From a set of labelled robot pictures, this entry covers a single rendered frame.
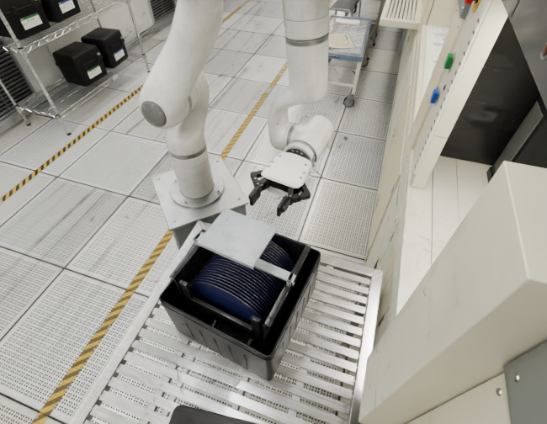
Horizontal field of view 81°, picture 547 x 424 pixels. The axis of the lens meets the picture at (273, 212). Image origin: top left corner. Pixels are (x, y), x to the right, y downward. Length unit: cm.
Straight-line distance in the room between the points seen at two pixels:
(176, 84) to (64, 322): 145
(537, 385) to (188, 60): 79
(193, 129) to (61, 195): 175
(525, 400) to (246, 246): 44
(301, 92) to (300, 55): 8
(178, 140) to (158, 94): 17
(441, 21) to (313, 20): 181
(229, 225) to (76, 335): 141
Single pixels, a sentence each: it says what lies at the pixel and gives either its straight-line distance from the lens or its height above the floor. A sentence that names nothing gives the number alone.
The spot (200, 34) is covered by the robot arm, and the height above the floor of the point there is 131.
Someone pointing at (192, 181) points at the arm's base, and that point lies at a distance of 109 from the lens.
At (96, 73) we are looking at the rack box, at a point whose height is 24.
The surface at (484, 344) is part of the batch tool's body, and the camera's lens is 34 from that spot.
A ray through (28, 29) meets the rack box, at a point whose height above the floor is 73.
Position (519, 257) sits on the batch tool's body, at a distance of 27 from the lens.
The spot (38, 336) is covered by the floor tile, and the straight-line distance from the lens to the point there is 203.
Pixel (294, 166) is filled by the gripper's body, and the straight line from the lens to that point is 76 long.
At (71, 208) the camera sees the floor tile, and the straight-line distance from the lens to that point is 250.
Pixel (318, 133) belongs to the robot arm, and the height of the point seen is 109.
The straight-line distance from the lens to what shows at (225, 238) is 62.
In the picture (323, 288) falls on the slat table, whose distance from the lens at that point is 93.
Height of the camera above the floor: 158
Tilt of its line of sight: 49 degrees down
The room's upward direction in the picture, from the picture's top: straight up
